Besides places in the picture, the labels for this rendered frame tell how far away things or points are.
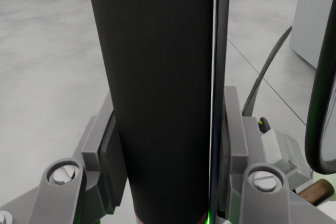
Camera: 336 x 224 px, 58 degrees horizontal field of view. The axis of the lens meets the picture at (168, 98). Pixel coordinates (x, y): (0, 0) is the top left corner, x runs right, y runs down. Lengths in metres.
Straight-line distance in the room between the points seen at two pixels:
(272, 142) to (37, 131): 2.28
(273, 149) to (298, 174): 0.06
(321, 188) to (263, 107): 2.43
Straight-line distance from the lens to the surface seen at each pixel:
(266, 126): 0.71
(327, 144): 1.90
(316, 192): 0.26
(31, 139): 2.66
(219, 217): 0.46
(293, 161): 0.64
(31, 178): 2.34
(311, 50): 3.27
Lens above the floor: 1.60
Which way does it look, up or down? 35 degrees down
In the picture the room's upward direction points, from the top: 4 degrees counter-clockwise
